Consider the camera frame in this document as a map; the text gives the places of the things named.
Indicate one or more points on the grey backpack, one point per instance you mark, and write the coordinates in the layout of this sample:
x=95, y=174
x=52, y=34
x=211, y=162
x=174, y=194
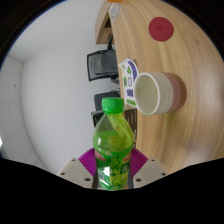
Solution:
x=103, y=65

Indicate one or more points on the flat round red coaster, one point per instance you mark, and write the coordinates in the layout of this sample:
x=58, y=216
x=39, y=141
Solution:
x=161, y=29

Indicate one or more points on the printed paper sheet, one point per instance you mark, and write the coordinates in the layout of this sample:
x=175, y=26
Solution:
x=130, y=80

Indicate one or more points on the black mesh office chair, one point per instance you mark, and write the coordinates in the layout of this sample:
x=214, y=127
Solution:
x=90, y=66

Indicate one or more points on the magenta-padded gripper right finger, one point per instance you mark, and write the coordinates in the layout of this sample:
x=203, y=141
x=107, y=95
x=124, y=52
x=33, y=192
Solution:
x=150, y=171

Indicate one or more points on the white and brown cup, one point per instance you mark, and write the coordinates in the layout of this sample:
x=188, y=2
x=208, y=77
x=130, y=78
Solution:
x=160, y=93

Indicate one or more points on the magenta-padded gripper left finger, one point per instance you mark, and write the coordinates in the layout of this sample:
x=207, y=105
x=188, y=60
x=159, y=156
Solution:
x=75, y=171

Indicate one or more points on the green drink bottle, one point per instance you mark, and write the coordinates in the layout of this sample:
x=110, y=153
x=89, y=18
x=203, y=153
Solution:
x=113, y=146

